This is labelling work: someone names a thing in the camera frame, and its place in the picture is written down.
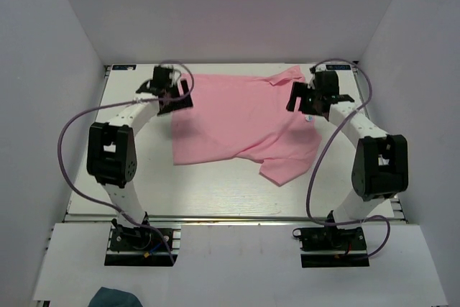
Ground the left blue logo sticker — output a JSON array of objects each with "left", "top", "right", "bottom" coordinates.
[{"left": 111, "top": 64, "right": 137, "bottom": 70}]

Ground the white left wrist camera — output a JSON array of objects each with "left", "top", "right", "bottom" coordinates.
[{"left": 165, "top": 65, "right": 182, "bottom": 86}]

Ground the dark teal cloth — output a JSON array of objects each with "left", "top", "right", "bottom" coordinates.
[{"left": 88, "top": 287, "right": 143, "bottom": 307}]

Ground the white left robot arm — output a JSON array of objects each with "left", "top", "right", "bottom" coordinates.
[{"left": 86, "top": 65, "right": 194, "bottom": 249}]

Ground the pink t-shirt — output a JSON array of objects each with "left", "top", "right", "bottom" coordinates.
[{"left": 171, "top": 65, "right": 321, "bottom": 185}]

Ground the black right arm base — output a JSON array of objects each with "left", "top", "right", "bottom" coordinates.
[{"left": 292, "top": 225, "right": 369, "bottom": 268}]

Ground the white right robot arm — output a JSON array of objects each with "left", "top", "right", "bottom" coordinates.
[{"left": 286, "top": 68, "right": 409, "bottom": 249}]

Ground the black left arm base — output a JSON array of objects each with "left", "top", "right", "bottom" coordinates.
[{"left": 104, "top": 219, "right": 180, "bottom": 267}]

